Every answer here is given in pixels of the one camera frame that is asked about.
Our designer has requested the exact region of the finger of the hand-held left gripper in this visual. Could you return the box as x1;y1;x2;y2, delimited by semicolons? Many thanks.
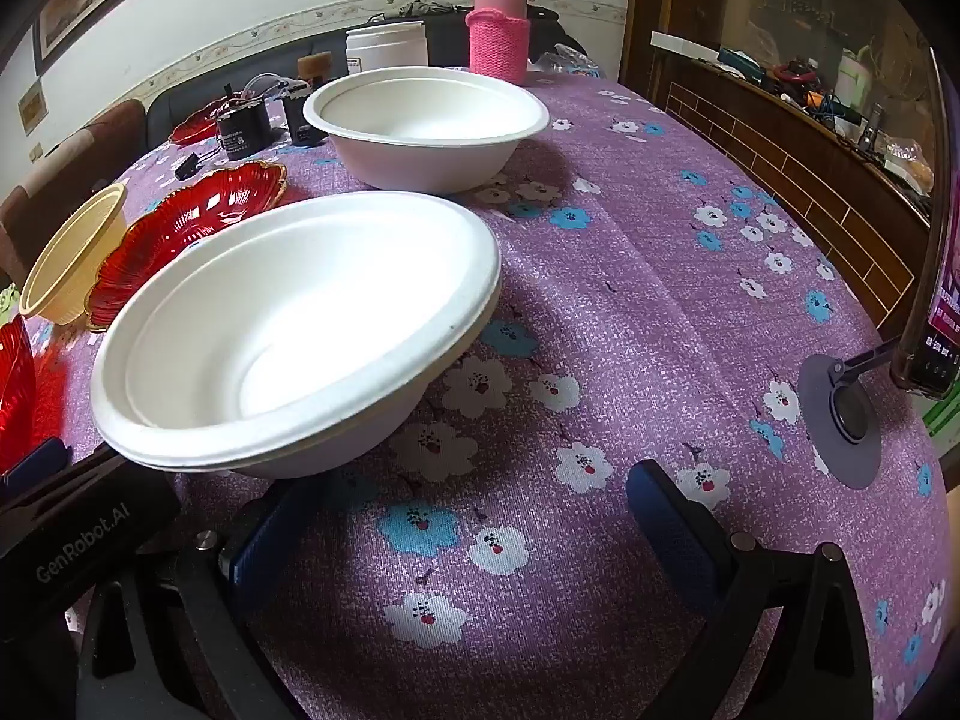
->
0;438;113;505

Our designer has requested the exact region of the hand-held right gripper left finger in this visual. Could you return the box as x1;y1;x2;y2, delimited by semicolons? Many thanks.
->
75;480;317;720

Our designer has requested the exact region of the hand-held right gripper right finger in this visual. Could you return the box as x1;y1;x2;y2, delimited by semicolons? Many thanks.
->
626;459;875;720

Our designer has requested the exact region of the cream plastic bowl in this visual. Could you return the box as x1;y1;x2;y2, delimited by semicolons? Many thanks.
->
19;183;129;326

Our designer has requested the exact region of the white paper bowl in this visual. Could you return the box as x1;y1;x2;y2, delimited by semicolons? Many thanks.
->
302;67;551;193
90;191;502;479

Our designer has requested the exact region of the red glass plate gold rim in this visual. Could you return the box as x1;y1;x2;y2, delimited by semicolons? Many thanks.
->
85;160;289;332
168;99;242;146

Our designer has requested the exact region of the grey phone stand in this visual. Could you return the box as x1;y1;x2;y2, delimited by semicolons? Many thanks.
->
796;337;902;489

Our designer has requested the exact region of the purple floral tablecloth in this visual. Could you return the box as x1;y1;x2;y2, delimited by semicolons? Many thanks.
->
41;69;955;720

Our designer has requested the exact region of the brown chair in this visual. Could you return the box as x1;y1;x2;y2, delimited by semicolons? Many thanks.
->
0;98;148;287

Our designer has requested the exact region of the smartphone in clear case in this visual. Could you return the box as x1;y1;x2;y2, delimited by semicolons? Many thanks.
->
891;46;960;400

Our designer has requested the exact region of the black cylindrical motor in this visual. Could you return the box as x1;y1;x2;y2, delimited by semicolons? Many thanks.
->
216;100;273;163

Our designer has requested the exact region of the dark grey sofa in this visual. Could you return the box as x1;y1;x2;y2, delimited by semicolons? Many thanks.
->
145;11;481;155

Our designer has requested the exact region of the brown wooden cabinet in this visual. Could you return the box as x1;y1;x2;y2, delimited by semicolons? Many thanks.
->
619;0;940;342

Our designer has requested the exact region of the black box-shaped device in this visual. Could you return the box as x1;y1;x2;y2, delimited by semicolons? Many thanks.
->
280;86;332;148

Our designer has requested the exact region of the pile of assorted clutter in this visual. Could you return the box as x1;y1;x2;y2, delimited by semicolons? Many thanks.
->
712;37;938;196

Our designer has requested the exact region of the clear plastic bag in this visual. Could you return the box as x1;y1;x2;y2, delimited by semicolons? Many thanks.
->
531;43;603;81

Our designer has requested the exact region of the white plastic jar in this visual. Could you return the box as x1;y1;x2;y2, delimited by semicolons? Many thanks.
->
345;21;429;77

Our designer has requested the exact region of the black bag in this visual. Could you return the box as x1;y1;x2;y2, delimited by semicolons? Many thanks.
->
525;6;595;62

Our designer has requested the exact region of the bottle with pink knitted sleeve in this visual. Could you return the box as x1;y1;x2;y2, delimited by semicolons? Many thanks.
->
466;0;533;86

